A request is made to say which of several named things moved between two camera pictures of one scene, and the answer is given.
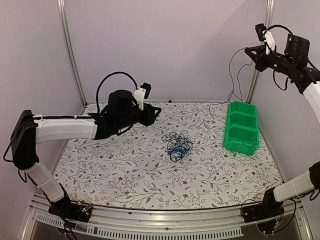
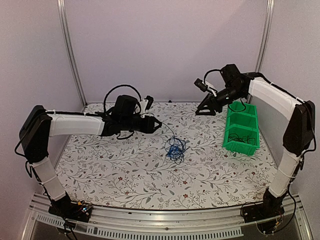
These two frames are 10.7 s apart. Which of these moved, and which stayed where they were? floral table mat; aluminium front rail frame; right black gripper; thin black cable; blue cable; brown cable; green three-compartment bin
Moved: thin black cable; brown cable; right black gripper
Stayed: aluminium front rail frame; floral table mat; blue cable; green three-compartment bin
